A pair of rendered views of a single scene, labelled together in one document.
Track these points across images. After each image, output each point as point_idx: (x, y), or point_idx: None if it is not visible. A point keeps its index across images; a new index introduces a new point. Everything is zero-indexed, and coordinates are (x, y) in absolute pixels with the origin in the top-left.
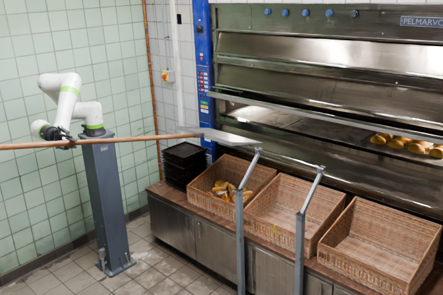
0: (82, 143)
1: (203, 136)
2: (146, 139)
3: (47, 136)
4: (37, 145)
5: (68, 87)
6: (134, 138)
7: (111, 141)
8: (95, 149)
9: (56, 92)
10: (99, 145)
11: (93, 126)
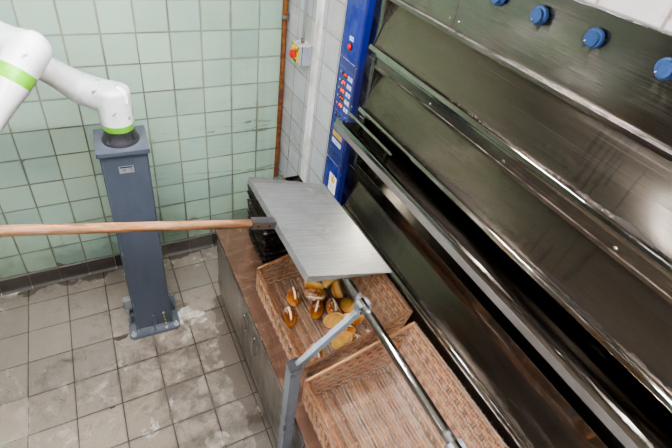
0: None
1: (273, 227)
2: (114, 232)
3: None
4: None
5: (4, 65)
6: (77, 230)
7: (2, 234)
8: (107, 170)
9: None
10: (117, 163)
11: (108, 129)
